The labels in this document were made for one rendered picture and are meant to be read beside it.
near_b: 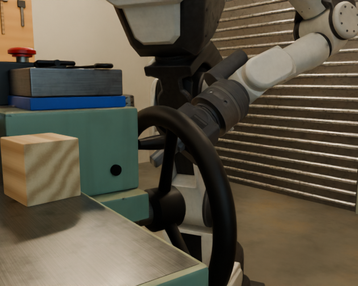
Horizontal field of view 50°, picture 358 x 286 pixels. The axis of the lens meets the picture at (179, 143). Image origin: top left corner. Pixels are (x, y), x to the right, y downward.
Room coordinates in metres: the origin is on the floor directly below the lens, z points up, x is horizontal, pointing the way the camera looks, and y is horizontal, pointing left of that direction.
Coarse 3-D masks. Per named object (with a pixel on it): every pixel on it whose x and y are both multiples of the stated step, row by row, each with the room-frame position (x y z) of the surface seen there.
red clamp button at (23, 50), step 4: (12, 48) 0.43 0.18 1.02; (16, 48) 0.43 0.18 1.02; (20, 48) 0.43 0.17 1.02; (24, 48) 0.44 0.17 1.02; (28, 48) 0.44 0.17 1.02; (8, 52) 0.44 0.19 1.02; (12, 52) 0.43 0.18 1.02; (16, 52) 0.43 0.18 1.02; (20, 52) 0.43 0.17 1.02; (24, 52) 0.43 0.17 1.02; (28, 52) 0.44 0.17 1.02; (32, 52) 0.44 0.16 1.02; (12, 56) 0.44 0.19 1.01; (16, 56) 0.44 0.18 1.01; (20, 56) 0.44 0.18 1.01; (24, 56) 0.44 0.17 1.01; (28, 56) 0.44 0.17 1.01
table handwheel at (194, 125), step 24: (144, 120) 0.54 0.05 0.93; (168, 120) 0.49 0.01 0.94; (192, 120) 0.48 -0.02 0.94; (168, 144) 0.50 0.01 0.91; (192, 144) 0.45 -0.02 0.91; (168, 168) 0.50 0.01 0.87; (216, 168) 0.43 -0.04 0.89; (168, 192) 0.51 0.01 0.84; (216, 192) 0.42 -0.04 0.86; (168, 216) 0.50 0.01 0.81; (216, 216) 0.41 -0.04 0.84; (216, 240) 0.41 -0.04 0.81; (216, 264) 0.41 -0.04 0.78
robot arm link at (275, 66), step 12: (276, 48) 0.76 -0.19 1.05; (252, 60) 0.73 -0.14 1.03; (264, 60) 0.74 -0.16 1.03; (276, 60) 0.75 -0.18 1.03; (288, 60) 0.75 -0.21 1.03; (252, 72) 0.72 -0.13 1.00; (264, 72) 0.72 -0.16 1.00; (276, 72) 0.73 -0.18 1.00; (288, 72) 0.74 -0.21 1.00; (252, 84) 0.72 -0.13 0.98; (264, 84) 0.71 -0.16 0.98; (276, 84) 0.74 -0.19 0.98
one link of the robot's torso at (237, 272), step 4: (236, 264) 1.30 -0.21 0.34; (236, 268) 1.28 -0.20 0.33; (240, 268) 1.31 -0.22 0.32; (232, 272) 1.25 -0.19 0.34; (236, 272) 1.27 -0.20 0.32; (240, 272) 1.30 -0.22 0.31; (232, 276) 1.24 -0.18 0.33; (236, 276) 1.25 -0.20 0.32; (240, 276) 1.30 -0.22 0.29; (232, 280) 1.22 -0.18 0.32; (236, 280) 1.25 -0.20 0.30; (240, 280) 1.30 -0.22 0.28; (228, 284) 1.19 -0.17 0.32; (232, 284) 1.20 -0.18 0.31; (236, 284) 1.25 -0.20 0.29; (240, 284) 1.30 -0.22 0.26
